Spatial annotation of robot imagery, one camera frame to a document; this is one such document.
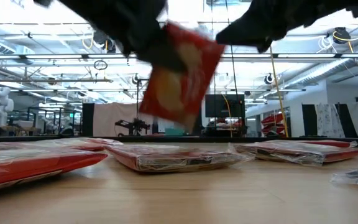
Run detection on black partition post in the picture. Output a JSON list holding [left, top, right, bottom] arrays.
[[81, 103, 95, 137]]

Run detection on long ceiling light rail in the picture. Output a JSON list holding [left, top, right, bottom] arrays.
[[0, 52, 358, 60]]

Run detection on black hanging ring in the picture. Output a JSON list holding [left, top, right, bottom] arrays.
[[93, 59, 109, 71]]

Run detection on red stacked objects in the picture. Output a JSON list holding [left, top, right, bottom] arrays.
[[260, 113, 287, 137]]

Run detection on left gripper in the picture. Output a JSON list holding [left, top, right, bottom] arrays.
[[87, 21, 190, 74]]

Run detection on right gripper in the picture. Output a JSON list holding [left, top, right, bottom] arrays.
[[215, 0, 310, 54]]

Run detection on white patterned curtain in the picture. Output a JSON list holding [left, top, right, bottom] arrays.
[[314, 103, 346, 139]]

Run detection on silver ceiling duct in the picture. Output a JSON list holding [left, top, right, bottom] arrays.
[[286, 36, 358, 91]]

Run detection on teal box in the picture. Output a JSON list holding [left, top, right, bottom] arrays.
[[164, 127, 186, 137]]

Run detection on yellow hanging cable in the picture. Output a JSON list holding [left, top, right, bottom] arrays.
[[268, 46, 290, 138]]

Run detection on black monitor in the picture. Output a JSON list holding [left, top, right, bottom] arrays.
[[204, 93, 246, 119]]

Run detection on pale fabric partition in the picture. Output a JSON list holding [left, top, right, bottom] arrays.
[[92, 102, 155, 137]]

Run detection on black metal table frame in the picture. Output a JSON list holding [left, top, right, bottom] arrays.
[[0, 135, 358, 149]]

